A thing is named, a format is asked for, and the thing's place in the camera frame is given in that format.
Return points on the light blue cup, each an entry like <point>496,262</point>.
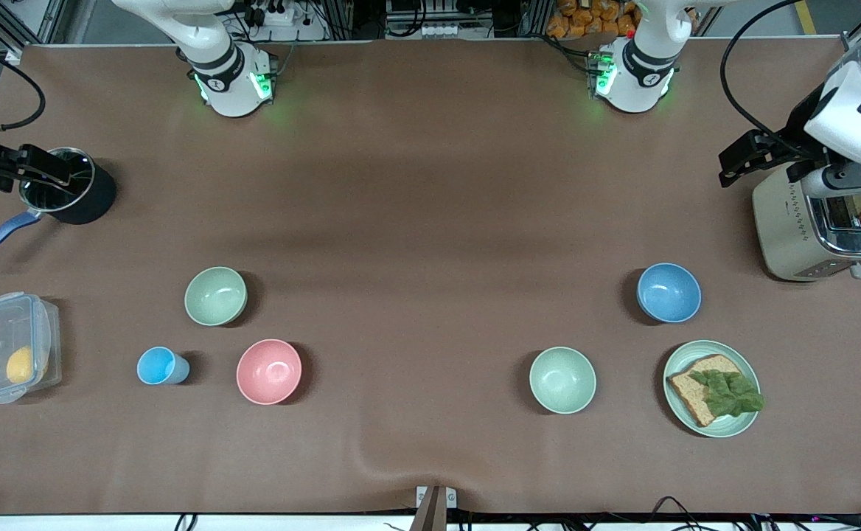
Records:
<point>156,366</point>

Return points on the beige and chrome toaster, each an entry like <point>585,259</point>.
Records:
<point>781,232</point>

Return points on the brown table cloth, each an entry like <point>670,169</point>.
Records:
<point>430,184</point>

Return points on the white power strip with plugs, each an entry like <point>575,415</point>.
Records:
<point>283,26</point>

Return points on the green lettuce leaf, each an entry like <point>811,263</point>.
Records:
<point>729,394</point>

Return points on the seeded brown bread slice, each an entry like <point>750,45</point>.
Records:
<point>688,394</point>

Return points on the yellow lemon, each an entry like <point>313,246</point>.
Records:
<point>21,365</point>

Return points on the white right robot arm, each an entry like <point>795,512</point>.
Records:
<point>228,81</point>

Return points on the pink bowl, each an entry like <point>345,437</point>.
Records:
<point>269,372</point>

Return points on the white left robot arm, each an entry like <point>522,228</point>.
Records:
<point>640,74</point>

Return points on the brown post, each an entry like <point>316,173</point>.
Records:
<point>430,516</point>

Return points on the small metal bracket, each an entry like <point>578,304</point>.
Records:
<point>422,498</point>

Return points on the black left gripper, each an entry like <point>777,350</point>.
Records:
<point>792,142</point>

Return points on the blue bowl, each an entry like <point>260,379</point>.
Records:
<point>668,293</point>

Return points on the light green plate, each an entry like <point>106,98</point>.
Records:
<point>696,358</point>

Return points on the bag of orange snacks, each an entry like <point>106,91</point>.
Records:
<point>585,18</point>

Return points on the glass lid blue knob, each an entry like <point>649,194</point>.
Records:
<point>84,181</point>

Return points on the light green bowl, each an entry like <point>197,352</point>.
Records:
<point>214,296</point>
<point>562,380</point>

